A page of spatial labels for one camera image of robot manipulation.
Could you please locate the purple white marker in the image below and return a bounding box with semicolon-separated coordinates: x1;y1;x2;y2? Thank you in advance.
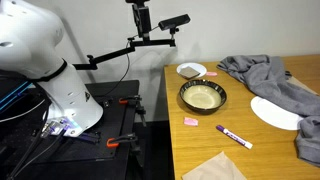
216;125;253;149

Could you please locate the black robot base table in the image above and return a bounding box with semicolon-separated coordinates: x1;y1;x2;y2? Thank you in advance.
0;80;139;180

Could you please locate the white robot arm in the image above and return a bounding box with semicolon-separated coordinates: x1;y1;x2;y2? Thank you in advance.
0;0;103;137

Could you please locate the dark striped ceramic bowl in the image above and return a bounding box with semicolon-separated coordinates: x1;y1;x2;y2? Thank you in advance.
179;79;227;114

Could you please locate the upper orange black clamp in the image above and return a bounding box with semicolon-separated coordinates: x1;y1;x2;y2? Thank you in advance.
118;95;142;104

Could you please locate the orange black clamp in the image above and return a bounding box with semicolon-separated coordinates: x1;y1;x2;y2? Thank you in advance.
118;95;142;104
106;133;138;148

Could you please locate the brown square coaster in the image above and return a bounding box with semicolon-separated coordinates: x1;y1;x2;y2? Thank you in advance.
179;67;199;79

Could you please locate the small white plate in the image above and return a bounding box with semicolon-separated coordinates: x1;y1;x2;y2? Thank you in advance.
176;63;207;79

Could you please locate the pink sticky note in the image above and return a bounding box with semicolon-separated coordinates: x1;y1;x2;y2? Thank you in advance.
184;117;198;126

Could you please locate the pink eraser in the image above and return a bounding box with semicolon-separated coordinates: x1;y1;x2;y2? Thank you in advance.
206;72;218;77

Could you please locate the lower orange black clamp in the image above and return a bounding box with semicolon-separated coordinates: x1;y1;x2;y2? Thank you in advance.
106;133;138;148

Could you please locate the beige cloth napkin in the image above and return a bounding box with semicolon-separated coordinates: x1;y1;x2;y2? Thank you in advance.
182;152;247;180

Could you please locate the grey sweatshirt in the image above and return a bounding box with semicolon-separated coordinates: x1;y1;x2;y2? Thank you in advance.
217;55;320;167

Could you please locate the large white plate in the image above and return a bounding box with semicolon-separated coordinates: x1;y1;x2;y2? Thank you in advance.
250;96;303;130

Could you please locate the black camera on mount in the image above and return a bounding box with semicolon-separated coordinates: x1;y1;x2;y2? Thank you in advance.
158;14;190;31

